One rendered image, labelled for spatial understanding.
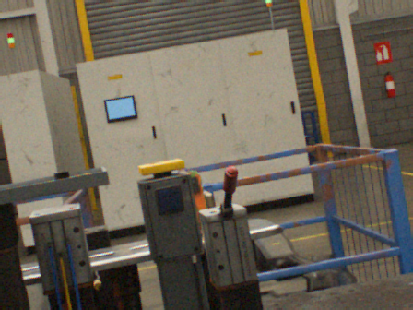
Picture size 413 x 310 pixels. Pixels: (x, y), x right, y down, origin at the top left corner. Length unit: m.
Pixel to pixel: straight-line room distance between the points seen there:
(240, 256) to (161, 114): 7.92
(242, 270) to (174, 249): 0.22
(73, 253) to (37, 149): 7.97
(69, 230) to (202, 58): 8.04
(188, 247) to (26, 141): 8.16
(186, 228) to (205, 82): 8.14
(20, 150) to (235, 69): 2.55
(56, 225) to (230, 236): 0.27
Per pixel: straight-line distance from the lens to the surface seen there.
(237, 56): 9.30
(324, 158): 4.38
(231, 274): 1.30
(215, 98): 9.24
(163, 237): 1.11
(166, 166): 1.11
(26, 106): 9.24
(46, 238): 1.27
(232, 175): 1.17
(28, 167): 9.26
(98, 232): 1.61
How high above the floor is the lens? 1.22
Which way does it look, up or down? 3 degrees down
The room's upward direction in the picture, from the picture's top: 10 degrees counter-clockwise
